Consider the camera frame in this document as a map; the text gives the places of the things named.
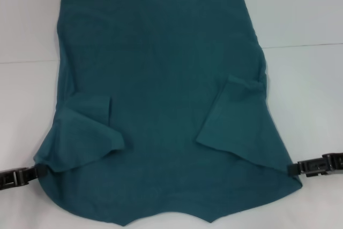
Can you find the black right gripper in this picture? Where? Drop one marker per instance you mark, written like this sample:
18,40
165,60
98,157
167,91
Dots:
335,162

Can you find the blue shirt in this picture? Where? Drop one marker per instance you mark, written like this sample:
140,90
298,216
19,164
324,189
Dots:
166,100

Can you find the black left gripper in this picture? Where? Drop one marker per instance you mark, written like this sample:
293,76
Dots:
8,180

